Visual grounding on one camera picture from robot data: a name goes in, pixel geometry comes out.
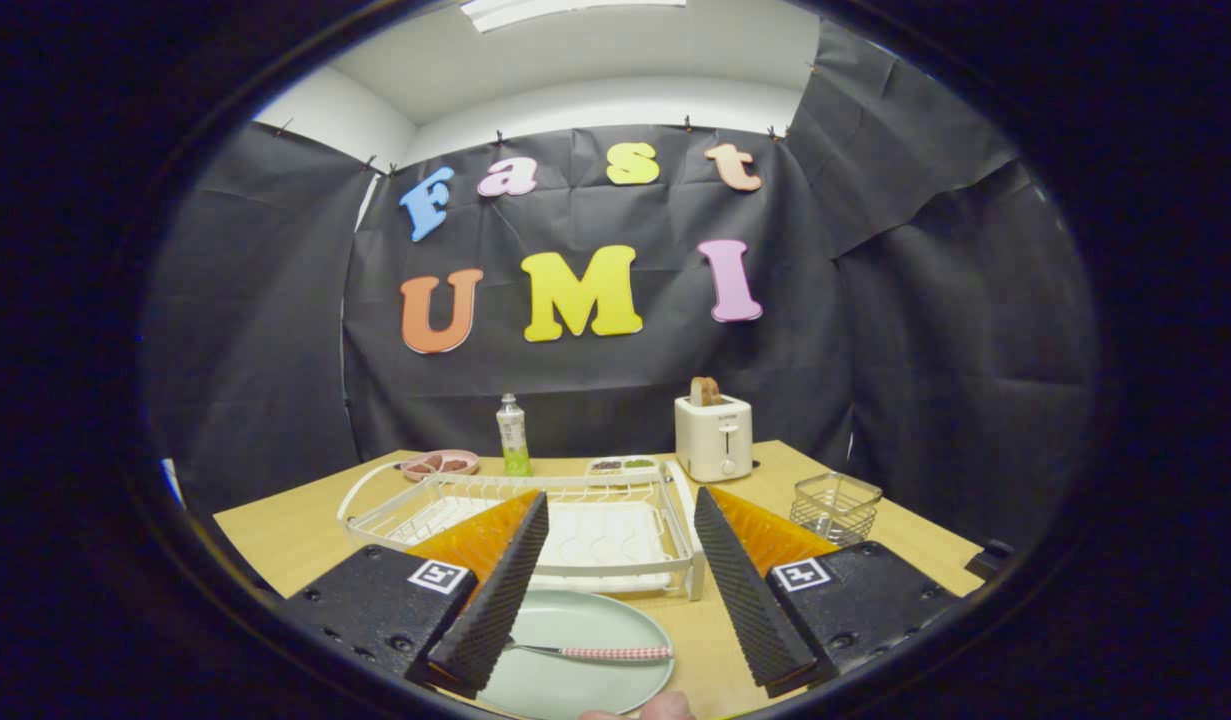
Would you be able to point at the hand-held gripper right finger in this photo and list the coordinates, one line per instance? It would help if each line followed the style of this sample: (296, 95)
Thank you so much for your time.
(750, 600)

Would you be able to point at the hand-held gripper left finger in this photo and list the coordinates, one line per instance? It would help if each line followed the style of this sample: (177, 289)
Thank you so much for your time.
(495, 600)

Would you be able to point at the light green plate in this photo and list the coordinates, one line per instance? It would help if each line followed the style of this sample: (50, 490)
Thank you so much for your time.
(575, 620)

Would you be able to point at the pink oval dish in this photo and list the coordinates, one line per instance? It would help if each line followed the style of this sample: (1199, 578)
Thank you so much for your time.
(440, 476)

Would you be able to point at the green drink bottle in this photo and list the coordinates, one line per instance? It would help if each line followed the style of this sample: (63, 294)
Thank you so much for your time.
(515, 440)

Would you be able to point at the white toaster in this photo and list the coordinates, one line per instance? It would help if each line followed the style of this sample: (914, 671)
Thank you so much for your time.
(713, 440)

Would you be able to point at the white divided bean tray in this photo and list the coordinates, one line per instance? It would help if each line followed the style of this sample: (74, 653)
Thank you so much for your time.
(623, 472)

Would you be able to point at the toast bread slice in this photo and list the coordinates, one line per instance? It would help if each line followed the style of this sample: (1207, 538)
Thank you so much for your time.
(705, 391)

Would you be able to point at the black backdrop cloth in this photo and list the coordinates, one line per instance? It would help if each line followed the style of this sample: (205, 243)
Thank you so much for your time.
(925, 350)

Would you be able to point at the ceiling light panel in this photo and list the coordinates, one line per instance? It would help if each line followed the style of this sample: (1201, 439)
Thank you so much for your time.
(565, 12)

